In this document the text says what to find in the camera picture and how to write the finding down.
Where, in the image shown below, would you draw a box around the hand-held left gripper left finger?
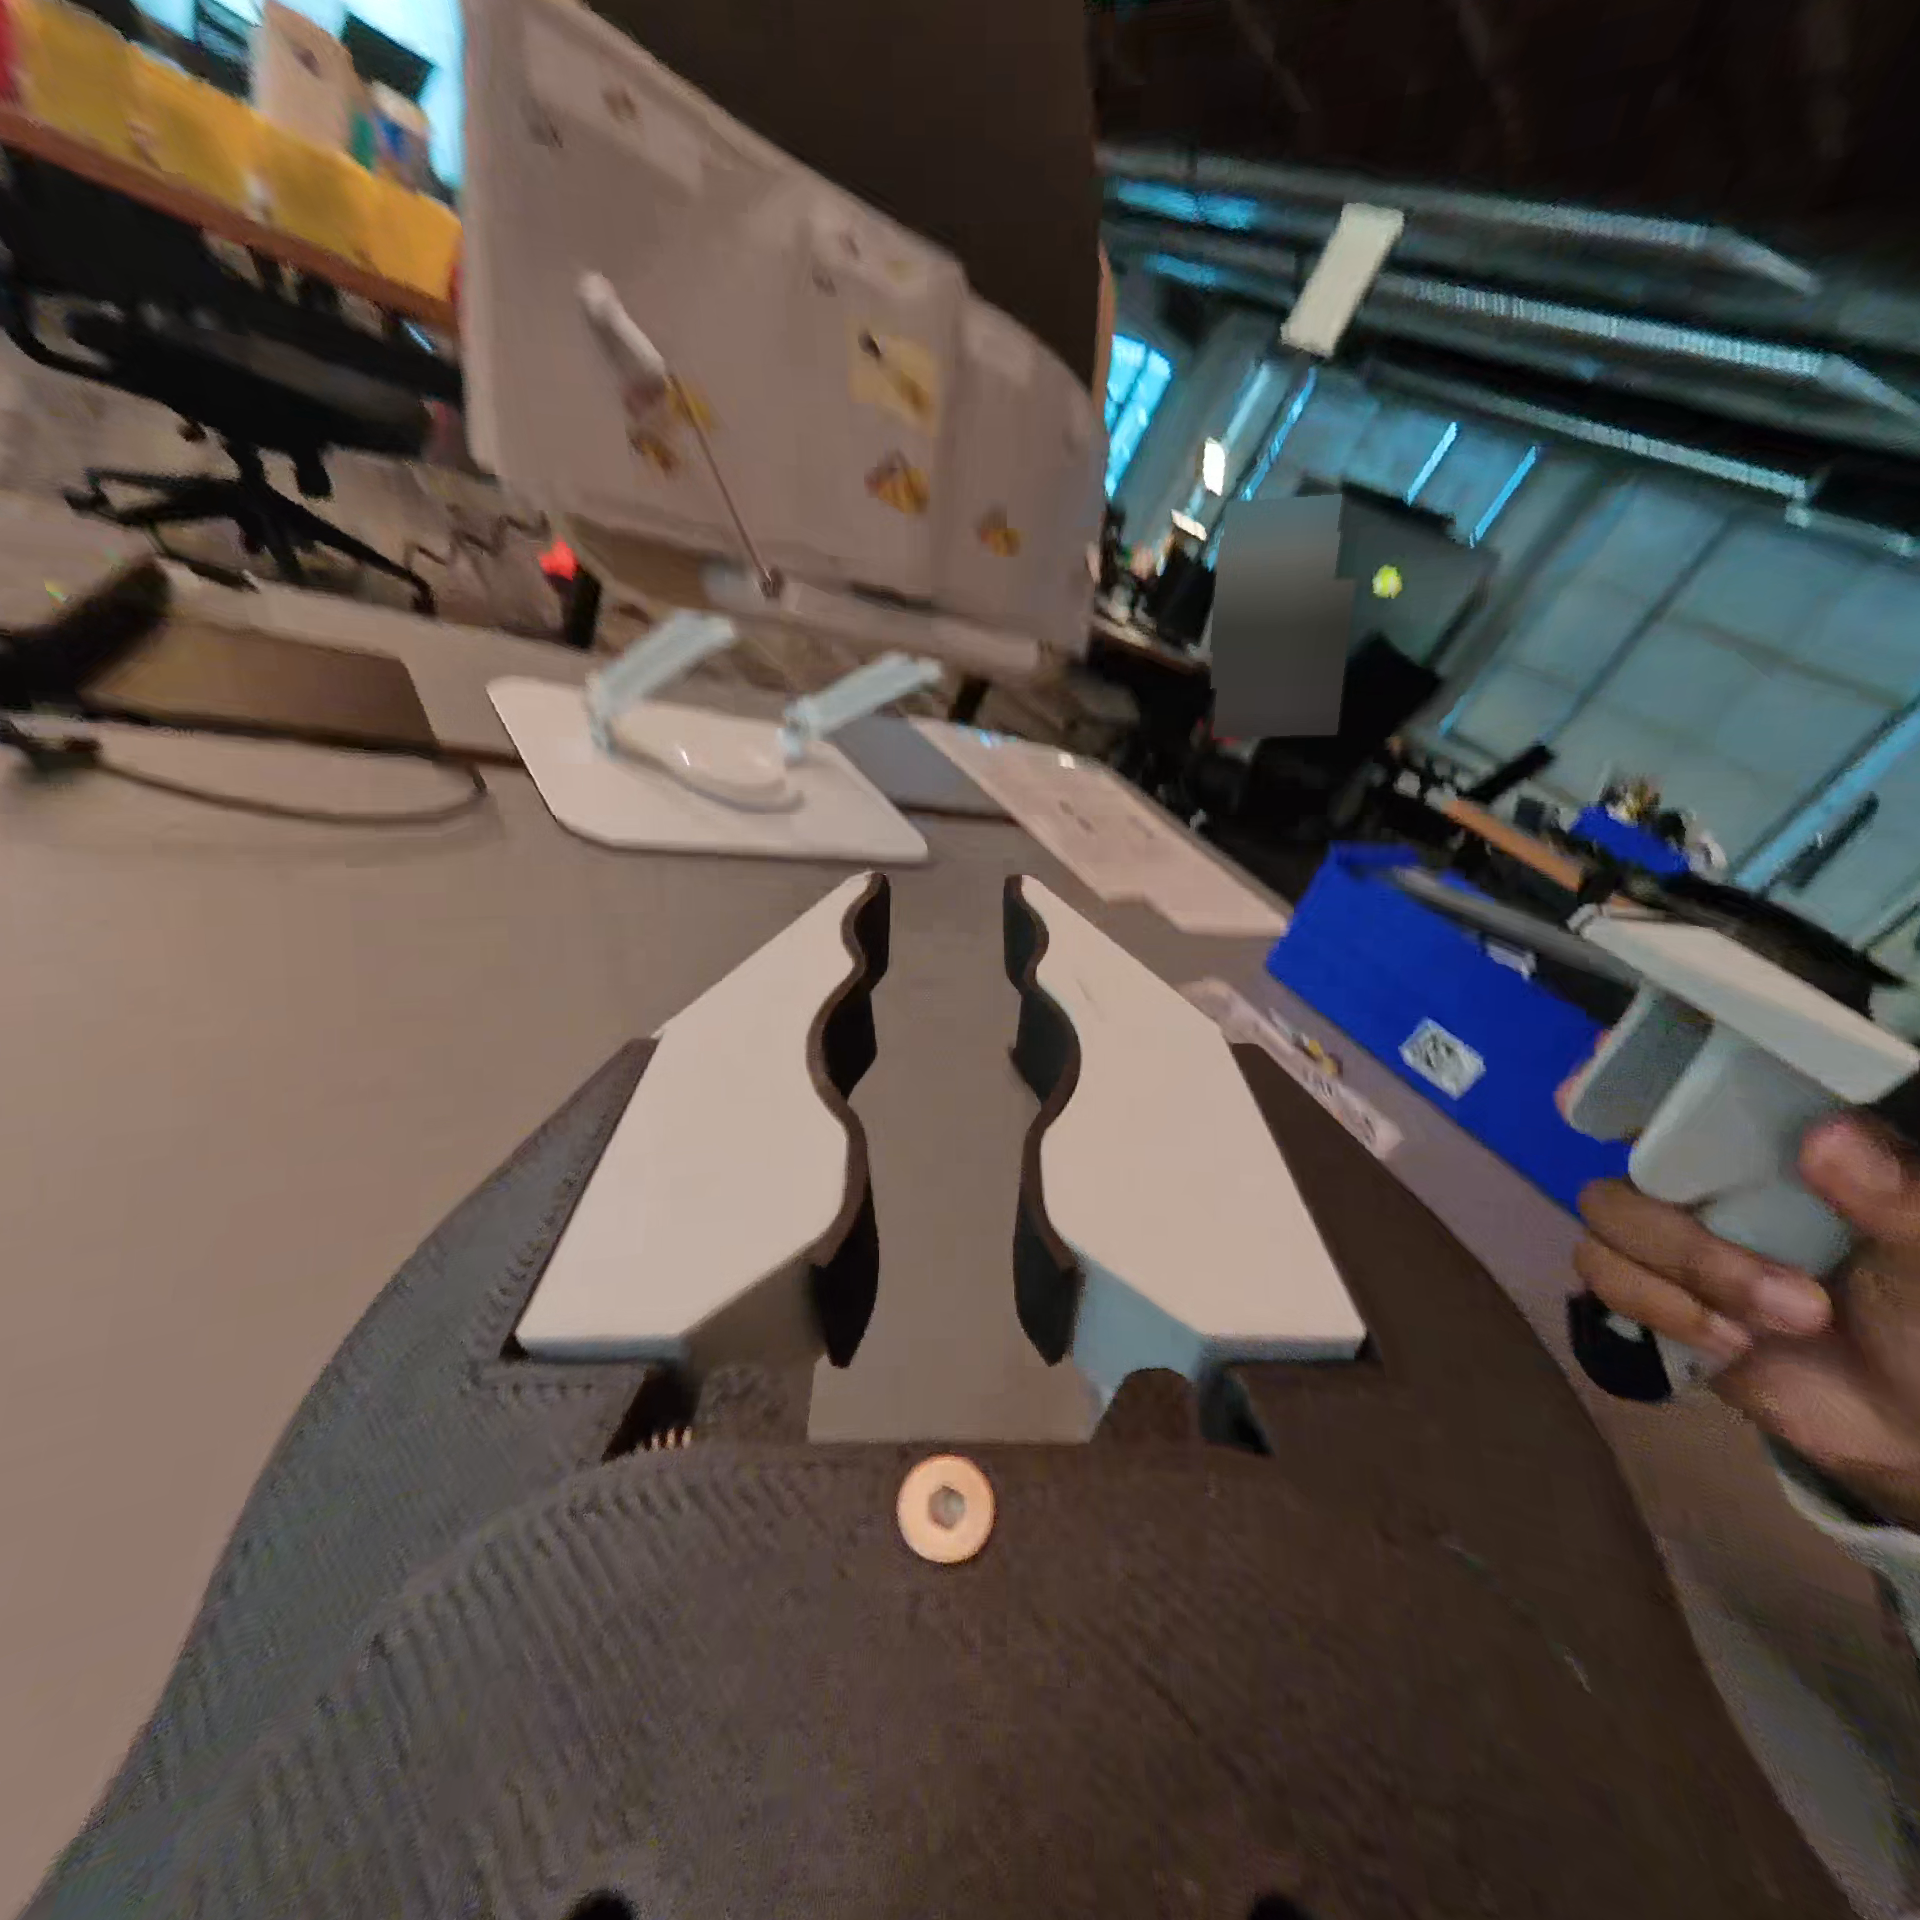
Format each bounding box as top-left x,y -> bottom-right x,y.
515,872 -> 893,1369

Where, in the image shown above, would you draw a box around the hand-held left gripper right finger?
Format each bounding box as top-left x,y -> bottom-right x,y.
1000,875 -> 1369,1408

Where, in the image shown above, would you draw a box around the person's right forearm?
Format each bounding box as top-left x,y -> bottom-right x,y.
1777,1441 -> 1920,1635

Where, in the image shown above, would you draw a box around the person's right hand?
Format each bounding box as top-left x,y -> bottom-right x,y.
1573,1113 -> 1920,1520

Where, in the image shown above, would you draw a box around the blue plastic bin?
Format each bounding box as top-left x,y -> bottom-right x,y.
1265,840 -> 1642,1216

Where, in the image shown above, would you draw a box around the white paper sheet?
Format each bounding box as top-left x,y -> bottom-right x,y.
913,719 -> 1291,942

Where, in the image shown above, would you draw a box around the white book stand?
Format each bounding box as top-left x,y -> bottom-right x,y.
488,606 -> 951,866

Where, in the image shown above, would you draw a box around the white ceiling light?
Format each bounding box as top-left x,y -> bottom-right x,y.
1280,202 -> 1408,360

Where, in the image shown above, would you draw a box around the black office chair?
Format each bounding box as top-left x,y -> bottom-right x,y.
0,152 -> 472,608

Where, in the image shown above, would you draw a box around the black cable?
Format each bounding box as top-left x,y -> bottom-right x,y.
0,719 -> 493,831

